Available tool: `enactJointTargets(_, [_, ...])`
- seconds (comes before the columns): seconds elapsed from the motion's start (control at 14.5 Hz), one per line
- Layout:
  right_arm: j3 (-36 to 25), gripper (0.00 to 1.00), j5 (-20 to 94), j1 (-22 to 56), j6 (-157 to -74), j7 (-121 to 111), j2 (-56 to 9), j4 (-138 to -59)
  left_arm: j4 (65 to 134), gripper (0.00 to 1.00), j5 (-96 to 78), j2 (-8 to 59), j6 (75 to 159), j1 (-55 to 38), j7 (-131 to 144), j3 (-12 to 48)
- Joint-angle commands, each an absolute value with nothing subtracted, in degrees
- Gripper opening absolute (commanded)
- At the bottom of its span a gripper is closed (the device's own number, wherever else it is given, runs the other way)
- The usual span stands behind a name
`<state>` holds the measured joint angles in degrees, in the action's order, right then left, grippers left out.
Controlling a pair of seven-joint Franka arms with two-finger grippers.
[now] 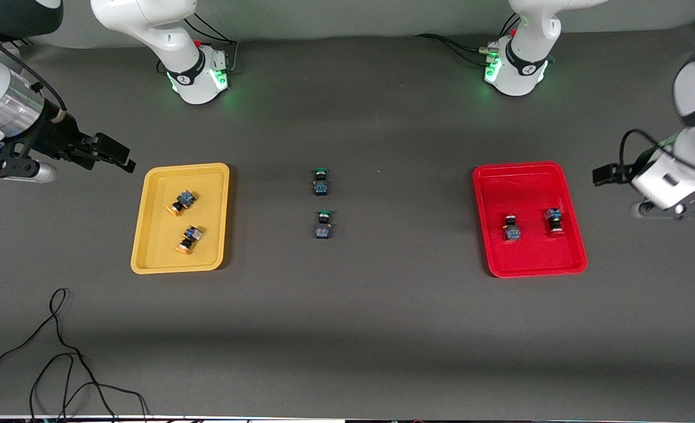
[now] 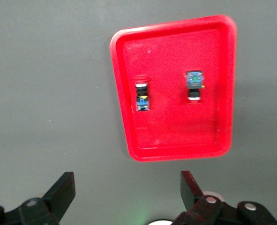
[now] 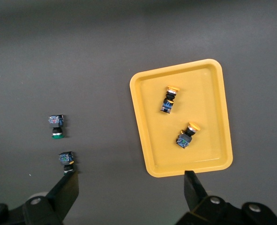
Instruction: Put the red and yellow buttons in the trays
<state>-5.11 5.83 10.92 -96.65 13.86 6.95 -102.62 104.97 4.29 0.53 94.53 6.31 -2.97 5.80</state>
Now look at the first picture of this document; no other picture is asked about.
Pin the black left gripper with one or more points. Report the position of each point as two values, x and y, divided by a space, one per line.
607 174

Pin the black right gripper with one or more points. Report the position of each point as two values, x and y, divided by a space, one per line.
55 138

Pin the red push button switch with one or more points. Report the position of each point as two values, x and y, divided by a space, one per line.
553 216
512 232

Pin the yellow push button switch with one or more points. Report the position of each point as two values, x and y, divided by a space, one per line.
185 198
191 236

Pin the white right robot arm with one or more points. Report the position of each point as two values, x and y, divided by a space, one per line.
147 23

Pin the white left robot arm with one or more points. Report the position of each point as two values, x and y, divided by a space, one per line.
529 35

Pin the red plastic tray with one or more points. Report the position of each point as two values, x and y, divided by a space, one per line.
529 252

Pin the yellow plastic tray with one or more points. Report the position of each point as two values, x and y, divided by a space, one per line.
206 200

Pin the green push button switch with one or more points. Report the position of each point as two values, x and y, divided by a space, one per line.
321 187
323 230

